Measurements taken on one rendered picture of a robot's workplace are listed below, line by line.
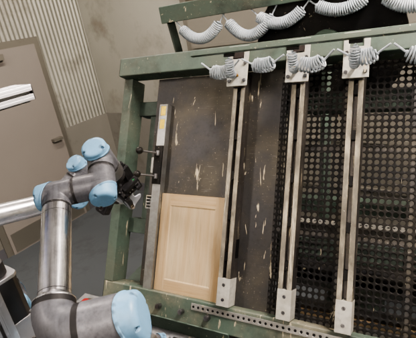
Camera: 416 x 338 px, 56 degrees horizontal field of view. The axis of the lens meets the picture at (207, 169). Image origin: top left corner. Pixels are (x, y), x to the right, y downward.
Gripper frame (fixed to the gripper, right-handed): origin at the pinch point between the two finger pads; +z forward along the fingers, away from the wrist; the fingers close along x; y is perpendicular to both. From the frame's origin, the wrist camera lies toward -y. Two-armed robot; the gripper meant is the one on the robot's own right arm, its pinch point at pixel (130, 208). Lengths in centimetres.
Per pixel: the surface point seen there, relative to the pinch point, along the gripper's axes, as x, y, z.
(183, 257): 0, 6, 63
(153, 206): 27, 16, 55
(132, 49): 257, 172, 165
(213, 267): -17, 10, 61
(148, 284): 9, -14, 72
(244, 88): 9, 78, 16
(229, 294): -31, 5, 58
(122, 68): 80, 62, 22
